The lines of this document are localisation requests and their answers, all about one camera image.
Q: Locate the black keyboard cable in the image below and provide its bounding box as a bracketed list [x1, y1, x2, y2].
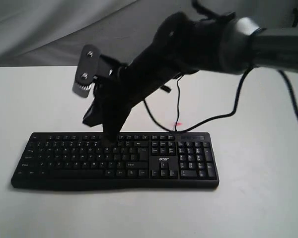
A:
[174, 74, 183, 133]

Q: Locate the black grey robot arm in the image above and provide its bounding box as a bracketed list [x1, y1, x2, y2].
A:
[75, 12, 298, 141]

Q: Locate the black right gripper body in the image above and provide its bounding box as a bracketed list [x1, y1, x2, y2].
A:
[92, 58, 179, 119]

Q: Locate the grey backdrop cloth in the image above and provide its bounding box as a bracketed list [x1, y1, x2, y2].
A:
[0, 0, 298, 67]

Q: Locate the black acer keyboard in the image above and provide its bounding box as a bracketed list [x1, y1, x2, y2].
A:
[11, 132, 219, 191]

